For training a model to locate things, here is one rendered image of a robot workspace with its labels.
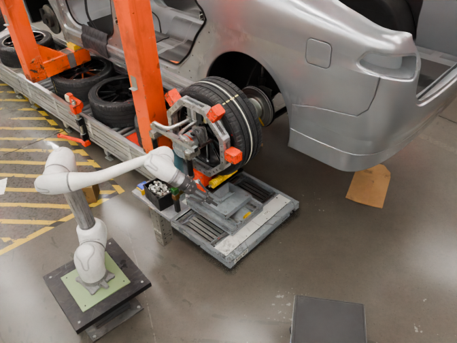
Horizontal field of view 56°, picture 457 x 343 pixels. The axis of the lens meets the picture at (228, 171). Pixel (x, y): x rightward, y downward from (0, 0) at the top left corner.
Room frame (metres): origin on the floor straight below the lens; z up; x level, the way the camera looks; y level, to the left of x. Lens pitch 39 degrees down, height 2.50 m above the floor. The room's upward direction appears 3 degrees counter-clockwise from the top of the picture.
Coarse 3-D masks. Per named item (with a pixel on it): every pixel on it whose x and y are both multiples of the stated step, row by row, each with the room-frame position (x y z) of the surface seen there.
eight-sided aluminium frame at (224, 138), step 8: (184, 96) 2.49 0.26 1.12; (176, 104) 2.48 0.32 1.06; (184, 104) 2.43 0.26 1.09; (192, 104) 2.38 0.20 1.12; (200, 104) 2.38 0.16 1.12; (168, 112) 2.55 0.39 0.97; (176, 112) 2.58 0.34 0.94; (200, 112) 2.32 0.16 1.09; (168, 120) 2.56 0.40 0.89; (176, 120) 2.57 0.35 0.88; (208, 120) 2.27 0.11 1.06; (176, 128) 2.58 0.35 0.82; (216, 128) 2.24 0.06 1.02; (216, 136) 2.23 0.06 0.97; (224, 136) 2.22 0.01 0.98; (224, 144) 2.20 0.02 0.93; (192, 160) 2.46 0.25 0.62; (224, 160) 2.19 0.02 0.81; (200, 168) 2.36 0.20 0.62; (208, 168) 2.36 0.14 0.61; (216, 168) 2.24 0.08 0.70; (224, 168) 2.19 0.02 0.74; (208, 176) 2.31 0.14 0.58
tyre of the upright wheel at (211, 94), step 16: (208, 80) 2.59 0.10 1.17; (224, 80) 2.56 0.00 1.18; (192, 96) 2.49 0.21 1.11; (208, 96) 2.39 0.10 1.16; (224, 96) 2.40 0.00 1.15; (240, 96) 2.44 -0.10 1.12; (240, 112) 2.34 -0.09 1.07; (240, 128) 2.27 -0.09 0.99; (256, 128) 2.35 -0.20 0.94; (240, 144) 2.22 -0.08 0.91; (256, 144) 2.32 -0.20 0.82
